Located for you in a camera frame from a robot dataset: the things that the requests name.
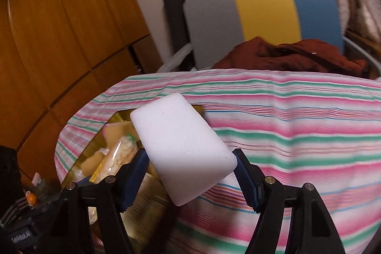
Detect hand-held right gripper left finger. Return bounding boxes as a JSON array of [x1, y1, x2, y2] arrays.
[[49, 149, 150, 254]]

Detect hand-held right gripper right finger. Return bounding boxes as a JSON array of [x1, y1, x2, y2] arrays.
[[232, 148, 346, 254]]

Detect yellow green snack packet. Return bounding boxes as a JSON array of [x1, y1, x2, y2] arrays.
[[91, 136, 140, 183]]

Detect white sponge block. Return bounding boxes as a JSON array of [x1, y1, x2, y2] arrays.
[[130, 93, 238, 207]]

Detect gold metal tin box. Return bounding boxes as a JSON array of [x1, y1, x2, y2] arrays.
[[60, 104, 206, 254]]

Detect striped pink green tablecloth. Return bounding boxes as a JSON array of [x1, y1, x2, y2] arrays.
[[54, 69, 381, 254]]

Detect dark red jacket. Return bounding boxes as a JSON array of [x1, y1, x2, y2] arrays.
[[213, 36, 367, 77]]

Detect white foam-wrapped pole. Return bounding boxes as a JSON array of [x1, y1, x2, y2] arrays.
[[158, 44, 194, 73]]

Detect grey yellow blue chair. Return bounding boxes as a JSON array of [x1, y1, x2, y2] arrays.
[[183, 0, 381, 70]]

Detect black rolled mat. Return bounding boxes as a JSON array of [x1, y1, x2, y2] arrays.
[[162, 0, 194, 70]]

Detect wooden wardrobe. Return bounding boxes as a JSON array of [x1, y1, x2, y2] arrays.
[[0, 0, 163, 183]]

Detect wooden side desk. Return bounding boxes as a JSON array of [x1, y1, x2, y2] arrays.
[[345, 29, 381, 64]]

